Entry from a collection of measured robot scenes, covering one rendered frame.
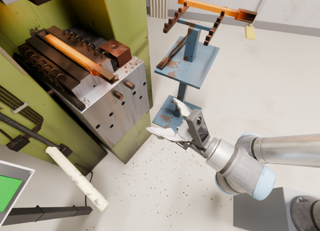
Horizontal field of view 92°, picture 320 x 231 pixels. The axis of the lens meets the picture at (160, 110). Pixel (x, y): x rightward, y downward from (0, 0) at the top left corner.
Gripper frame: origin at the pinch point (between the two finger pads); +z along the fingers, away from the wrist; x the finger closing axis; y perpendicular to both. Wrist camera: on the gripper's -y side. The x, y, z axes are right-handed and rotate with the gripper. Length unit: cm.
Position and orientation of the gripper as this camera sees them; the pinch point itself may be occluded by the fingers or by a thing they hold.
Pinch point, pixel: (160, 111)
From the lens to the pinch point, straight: 51.3
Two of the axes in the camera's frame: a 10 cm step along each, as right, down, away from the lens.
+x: 6.2, -6.7, 4.1
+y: 0.0, 5.2, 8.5
